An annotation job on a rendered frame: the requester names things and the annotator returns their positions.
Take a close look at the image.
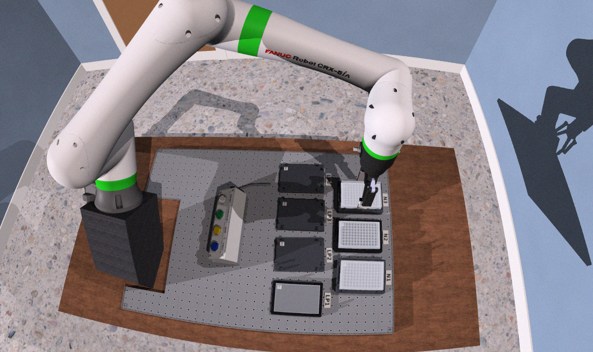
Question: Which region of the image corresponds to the white button panel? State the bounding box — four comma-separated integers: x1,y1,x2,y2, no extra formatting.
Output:
208,183,270,265

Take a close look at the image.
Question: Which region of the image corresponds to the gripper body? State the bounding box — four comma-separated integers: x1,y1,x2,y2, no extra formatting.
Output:
360,160,386,182

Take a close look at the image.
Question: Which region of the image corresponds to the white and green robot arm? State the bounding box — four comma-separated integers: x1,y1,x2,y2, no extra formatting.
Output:
47,0,415,214

